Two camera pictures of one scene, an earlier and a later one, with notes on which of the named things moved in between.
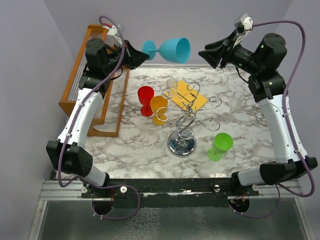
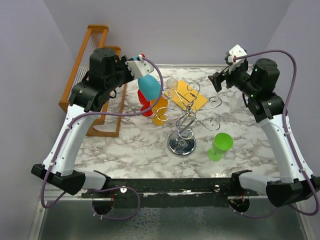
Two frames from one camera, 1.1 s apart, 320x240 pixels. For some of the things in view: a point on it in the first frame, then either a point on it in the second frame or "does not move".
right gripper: x=213 y=52 to x=217 y=78
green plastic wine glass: x=222 y=143 does not move
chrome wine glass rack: x=181 y=143 does not move
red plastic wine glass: x=145 y=94 does not move
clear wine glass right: x=237 y=101 does not move
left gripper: x=134 y=57 to x=121 y=62
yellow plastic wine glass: x=159 y=105 does not move
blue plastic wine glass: x=177 y=50 to x=149 y=86
